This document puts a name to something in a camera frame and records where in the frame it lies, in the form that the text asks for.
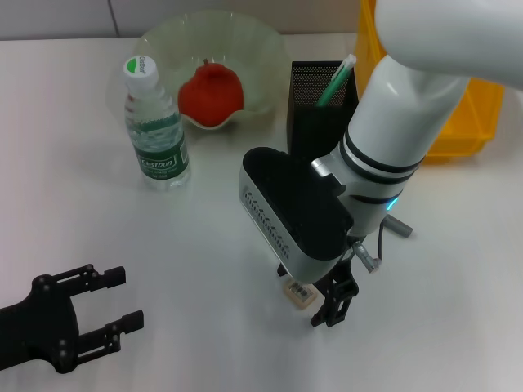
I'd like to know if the silver right gripper connector stud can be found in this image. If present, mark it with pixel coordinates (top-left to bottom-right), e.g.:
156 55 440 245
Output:
351 240 383 274

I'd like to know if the red-orange fruit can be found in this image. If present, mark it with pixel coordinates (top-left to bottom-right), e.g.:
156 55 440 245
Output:
177 59 245 127

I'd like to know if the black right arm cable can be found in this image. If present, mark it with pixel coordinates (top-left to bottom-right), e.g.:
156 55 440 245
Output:
374 220 388 263

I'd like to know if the grey pen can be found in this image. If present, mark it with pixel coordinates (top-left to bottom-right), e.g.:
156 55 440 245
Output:
383 215 413 238

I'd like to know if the pale green wavy glass bowl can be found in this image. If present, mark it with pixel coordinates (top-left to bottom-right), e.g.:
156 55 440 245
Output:
141 11 287 131

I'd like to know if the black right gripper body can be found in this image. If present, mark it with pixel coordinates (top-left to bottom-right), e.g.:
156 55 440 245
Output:
316 247 357 289

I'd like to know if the green utility knife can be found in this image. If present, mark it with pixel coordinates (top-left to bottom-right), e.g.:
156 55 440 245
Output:
314 54 358 108

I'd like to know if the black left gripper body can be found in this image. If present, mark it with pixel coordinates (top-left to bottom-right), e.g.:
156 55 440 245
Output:
0 274 81 375

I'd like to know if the yellow plastic storage bin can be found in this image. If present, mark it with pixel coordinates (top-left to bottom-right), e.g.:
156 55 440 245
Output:
353 0 506 167

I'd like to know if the beige eraser with barcode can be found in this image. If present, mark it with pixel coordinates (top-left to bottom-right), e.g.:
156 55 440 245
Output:
284 279 318 311

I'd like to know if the black mesh pen holder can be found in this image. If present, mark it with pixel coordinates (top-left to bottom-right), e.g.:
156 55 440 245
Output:
285 60 360 158

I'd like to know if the clear green-label water bottle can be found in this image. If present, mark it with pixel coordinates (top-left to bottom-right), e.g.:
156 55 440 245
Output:
122 56 192 192

